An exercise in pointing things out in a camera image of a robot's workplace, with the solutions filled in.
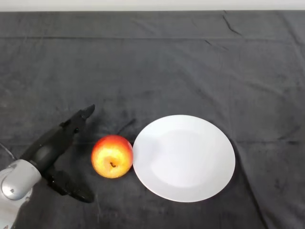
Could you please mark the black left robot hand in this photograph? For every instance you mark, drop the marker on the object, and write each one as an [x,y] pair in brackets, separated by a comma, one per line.
[53,145]

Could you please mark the red yellow apple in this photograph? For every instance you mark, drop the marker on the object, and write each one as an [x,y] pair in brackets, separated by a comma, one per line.
[112,155]

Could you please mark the white round plate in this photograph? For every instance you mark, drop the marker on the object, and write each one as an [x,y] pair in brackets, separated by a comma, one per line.
[188,162]

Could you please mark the black table cloth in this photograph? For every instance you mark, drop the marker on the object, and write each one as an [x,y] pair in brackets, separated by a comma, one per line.
[166,71]

